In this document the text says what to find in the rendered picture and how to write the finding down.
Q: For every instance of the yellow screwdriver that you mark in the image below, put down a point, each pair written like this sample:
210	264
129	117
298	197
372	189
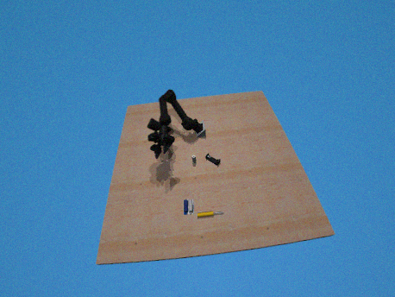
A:
205	214

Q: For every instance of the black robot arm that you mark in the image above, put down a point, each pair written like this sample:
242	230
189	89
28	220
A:
164	120

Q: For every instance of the black battery holder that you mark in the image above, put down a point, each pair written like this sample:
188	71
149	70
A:
215	161

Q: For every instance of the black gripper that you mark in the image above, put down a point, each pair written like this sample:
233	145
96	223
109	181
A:
166	141

